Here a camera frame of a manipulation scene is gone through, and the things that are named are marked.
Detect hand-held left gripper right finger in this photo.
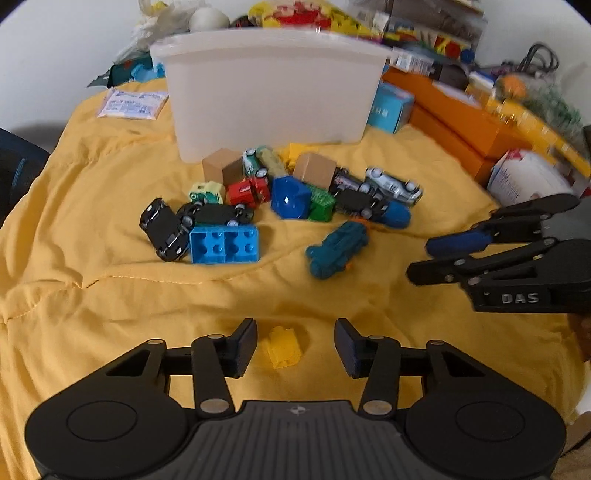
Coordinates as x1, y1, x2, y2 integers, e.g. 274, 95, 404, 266
335, 318, 476, 418

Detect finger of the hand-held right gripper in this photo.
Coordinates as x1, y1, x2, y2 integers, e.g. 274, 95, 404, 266
425, 194, 580, 257
406, 237, 557, 284

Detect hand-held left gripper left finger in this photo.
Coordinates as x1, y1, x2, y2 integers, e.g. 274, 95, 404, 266
105, 318, 258, 418

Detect small yellow building brick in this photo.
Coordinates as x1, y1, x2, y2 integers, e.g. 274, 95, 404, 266
262, 325, 303, 370

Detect light blue building brick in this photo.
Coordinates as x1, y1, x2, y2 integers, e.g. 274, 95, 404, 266
189, 225, 260, 265

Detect blue curved block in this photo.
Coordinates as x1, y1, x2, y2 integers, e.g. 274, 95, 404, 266
271, 175, 311, 220

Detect white plastic bin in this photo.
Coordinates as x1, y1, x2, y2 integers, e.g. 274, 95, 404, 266
150, 28, 392, 163

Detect blue rounded block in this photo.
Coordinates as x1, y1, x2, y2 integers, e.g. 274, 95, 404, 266
376, 199, 411, 229

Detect white toy race car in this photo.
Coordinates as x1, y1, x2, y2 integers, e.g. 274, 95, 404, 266
365, 166, 423, 205

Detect teal toy locomotive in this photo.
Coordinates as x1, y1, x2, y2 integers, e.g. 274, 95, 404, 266
305, 220, 371, 280

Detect white wet wipes pack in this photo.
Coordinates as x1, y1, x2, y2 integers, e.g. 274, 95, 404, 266
487, 148, 578, 208

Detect orange box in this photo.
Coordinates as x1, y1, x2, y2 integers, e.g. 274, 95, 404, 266
383, 67, 532, 185

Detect checkered toy car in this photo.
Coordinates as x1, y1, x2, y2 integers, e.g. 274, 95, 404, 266
330, 167, 370, 195

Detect dark green building brick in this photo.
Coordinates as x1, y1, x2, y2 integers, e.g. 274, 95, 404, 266
305, 187, 336, 222

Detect yellow blanket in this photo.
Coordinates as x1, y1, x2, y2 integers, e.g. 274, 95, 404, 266
0, 76, 587, 480

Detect yellow flat box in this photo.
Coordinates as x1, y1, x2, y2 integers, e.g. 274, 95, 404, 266
485, 97, 591, 171

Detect light blue carton box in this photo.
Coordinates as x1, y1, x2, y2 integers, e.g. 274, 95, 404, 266
367, 82, 415, 134

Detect red toy car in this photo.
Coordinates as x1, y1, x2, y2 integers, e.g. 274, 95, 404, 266
226, 176, 272, 208

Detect brown cardboard cube right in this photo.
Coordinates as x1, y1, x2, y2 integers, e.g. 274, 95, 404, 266
294, 153, 336, 191

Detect brown cardboard cube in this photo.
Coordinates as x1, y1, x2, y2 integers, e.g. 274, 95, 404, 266
294, 153, 336, 191
202, 148, 245, 186

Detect pale green toy car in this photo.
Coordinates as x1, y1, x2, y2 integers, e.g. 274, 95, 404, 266
188, 181, 227, 205

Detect mesh bag of green pieces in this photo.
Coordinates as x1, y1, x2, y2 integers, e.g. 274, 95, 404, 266
494, 74, 585, 139

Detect black pouch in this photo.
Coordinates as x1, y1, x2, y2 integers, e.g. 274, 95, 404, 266
431, 62, 469, 88

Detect brown cardboard cube left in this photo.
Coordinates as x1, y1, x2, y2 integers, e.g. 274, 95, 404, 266
202, 148, 245, 186

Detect green white toy car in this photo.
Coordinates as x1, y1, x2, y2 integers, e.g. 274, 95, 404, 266
242, 148, 269, 178

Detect small white carton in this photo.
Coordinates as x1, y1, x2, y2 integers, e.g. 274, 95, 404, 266
390, 48, 435, 75

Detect stack of printed boxes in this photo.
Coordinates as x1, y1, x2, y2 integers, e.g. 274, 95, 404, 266
351, 0, 490, 47

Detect white sachet packet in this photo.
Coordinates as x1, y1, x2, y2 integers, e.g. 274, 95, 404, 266
97, 89, 169, 120

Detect yellow red toy package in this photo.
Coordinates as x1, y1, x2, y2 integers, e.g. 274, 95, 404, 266
249, 0, 384, 40

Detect dark blue chair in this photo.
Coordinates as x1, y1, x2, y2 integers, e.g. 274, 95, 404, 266
0, 127, 51, 222

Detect blue plastic piece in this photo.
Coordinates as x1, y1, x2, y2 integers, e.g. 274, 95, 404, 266
130, 62, 168, 83

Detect dark teal packet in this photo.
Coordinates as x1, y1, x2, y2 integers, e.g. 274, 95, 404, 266
87, 55, 153, 88

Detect white ball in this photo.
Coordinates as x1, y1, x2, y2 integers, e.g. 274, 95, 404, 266
190, 7, 230, 32

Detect white plastic bag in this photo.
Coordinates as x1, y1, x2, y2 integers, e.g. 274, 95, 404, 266
124, 0, 195, 61

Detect black cables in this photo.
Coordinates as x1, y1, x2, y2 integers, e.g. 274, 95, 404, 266
517, 42, 559, 75

